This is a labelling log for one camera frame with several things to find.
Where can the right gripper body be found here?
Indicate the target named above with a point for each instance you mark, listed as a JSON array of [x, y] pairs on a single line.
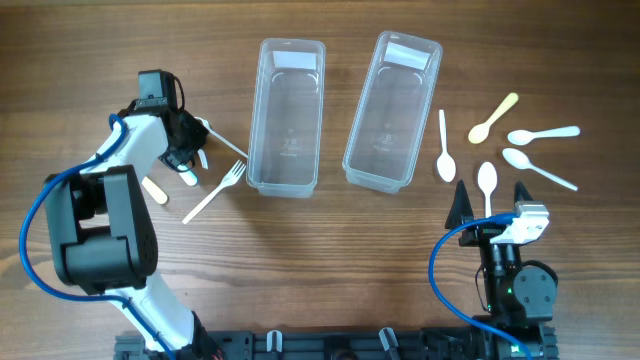
[[495, 258]]

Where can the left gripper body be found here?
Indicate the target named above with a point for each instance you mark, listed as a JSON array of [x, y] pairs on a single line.
[[195, 135]]

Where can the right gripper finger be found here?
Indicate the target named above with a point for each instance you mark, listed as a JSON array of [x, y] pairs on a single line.
[[521, 193], [461, 211]]

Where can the curved white plastic fork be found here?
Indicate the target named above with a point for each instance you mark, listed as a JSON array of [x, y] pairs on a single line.
[[229, 144]]

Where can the light blue plastic fork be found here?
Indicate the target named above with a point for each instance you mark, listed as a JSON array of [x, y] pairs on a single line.
[[189, 178]]

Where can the thin white fork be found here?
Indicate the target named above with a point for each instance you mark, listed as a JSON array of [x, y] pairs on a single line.
[[203, 158]]

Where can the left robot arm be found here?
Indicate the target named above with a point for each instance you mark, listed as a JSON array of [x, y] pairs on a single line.
[[101, 234]]

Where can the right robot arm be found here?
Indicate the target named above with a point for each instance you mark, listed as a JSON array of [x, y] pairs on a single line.
[[519, 294]]

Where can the left clear plastic container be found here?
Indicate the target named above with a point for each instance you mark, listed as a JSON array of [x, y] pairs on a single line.
[[285, 135]]

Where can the clear plastic container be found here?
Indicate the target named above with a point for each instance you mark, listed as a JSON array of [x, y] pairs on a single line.
[[389, 123], [285, 135]]

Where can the right clear plastic container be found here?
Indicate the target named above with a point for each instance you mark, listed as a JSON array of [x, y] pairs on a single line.
[[389, 123]]

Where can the white spoon far right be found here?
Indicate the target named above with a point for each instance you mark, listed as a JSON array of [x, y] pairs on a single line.
[[521, 161]]

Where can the white spoon near gripper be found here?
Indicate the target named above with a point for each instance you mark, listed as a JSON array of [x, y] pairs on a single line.
[[487, 181]]

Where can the thin white spoon left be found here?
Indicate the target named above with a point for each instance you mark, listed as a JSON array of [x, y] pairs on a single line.
[[445, 164]]

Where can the light blue plastic spoon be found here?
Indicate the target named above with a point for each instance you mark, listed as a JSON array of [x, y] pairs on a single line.
[[524, 137]]

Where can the yellow plastic fork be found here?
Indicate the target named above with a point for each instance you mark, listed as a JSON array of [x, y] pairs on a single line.
[[157, 194]]

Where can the yellow plastic spoon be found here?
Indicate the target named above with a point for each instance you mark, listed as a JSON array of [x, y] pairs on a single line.
[[480, 132]]

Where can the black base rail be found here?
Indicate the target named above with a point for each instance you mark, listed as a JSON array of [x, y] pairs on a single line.
[[350, 345]]

